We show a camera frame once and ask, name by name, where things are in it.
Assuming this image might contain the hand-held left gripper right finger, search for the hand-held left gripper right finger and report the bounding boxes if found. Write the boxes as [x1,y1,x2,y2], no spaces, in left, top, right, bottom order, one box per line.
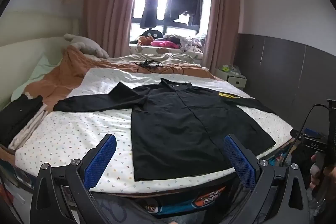
[223,134,310,224]

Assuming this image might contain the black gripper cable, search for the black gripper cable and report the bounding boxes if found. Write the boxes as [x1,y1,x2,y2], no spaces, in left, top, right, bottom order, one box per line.
[286,104,330,161]

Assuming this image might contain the cartoon printed blanket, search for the cartoon printed blanket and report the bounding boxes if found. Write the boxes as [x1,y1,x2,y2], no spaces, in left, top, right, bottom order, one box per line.
[0,135,297,224]

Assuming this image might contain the grey plush toy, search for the grey plush toy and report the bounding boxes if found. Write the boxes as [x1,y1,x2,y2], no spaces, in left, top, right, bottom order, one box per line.
[64,33,109,59]

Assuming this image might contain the person's right hand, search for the person's right hand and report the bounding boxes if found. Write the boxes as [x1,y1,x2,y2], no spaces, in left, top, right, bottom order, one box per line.
[310,154,336,189]

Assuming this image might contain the black plush toy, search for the black plush toy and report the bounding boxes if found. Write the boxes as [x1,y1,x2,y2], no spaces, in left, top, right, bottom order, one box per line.
[139,27,164,43]

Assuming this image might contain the black cable bundle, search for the black cable bundle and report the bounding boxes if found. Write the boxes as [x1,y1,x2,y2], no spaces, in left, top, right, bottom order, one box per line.
[134,60,163,72]

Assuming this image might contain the cream headboard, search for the cream headboard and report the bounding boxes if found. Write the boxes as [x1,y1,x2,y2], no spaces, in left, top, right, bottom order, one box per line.
[0,11,79,109]

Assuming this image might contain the beige blanket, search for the beige blanket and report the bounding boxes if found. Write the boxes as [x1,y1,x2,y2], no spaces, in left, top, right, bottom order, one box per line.
[109,53,201,68]

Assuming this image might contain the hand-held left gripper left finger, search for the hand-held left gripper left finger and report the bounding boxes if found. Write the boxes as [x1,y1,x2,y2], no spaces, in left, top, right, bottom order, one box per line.
[30,133,117,224]

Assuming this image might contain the large black jacket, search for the large black jacket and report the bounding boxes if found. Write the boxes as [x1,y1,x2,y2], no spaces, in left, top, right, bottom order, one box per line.
[53,78,276,182]

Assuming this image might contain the printed window seat cushion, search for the printed window seat cushion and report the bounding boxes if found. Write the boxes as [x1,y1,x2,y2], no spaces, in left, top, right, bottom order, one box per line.
[129,44,204,59]

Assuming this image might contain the brown plush toy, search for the brown plush toy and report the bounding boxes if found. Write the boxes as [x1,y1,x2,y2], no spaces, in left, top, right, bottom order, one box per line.
[138,35,154,46]

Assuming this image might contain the pale green pillow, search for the pale green pillow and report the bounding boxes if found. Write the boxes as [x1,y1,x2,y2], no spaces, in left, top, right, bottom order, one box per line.
[10,56,63,101]

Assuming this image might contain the white nightstand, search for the white nightstand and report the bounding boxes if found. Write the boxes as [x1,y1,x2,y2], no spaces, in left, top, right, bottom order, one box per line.
[214,65,247,88]

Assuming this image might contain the person's grey printed pants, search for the person's grey printed pants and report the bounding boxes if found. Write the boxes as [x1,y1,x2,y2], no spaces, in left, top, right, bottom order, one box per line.
[92,193,163,224]

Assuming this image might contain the black folded garment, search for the black folded garment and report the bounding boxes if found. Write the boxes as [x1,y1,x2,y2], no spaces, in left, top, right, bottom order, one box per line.
[0,95,44,146]

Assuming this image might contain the bed with floral sheet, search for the bed with floral sheet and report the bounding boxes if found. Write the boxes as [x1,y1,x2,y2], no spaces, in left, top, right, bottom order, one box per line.
[14,67,292,191]

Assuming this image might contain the long dark hanging coat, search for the long dark hanging coat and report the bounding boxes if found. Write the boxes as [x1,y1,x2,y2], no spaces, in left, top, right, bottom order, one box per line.
[140,0,161,29]

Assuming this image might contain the patterned clothes pile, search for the patterned clothes pile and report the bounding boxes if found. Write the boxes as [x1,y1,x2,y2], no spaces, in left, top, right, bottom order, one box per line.
[164,34,206,52]

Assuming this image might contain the pink curtain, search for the pink curtain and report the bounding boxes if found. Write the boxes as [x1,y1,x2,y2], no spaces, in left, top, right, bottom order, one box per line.
[83,0,143,58]
[202,0,246,77]

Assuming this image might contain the white folded clothes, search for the white folded clothes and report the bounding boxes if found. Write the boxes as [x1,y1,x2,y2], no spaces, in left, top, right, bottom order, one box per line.
[8,106,49,151]

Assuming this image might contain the orange duvet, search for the orange duvet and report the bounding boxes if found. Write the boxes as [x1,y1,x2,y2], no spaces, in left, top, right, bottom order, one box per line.
[25,46,216,106]

